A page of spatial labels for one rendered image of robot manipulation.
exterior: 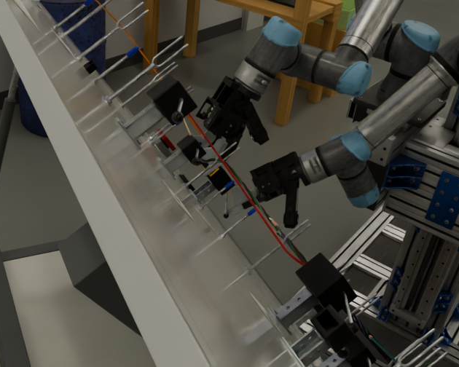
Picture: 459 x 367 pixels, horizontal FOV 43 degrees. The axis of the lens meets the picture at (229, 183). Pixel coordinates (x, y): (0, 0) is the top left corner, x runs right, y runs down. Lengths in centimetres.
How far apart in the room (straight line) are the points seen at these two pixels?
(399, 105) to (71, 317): 94
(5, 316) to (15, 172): 231
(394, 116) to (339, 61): 27
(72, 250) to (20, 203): 286
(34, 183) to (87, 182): 307
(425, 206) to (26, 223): 196
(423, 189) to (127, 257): 167
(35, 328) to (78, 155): 114
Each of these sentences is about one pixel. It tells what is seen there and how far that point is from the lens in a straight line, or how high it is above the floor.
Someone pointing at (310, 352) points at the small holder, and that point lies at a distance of 62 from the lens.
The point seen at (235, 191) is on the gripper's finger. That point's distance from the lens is 138.
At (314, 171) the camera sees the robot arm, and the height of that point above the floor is 119.
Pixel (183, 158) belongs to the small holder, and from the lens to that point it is 100.
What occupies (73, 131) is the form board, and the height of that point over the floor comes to 169.
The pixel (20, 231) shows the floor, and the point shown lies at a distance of 303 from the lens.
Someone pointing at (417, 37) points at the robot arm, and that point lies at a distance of 178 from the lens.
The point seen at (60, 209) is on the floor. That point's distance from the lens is 316.
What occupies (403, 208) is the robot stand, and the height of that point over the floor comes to 85.
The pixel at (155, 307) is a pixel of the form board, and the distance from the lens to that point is 24.
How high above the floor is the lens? 186
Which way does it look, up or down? 33 degrees down
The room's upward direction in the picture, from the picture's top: 8 degrees clockwise
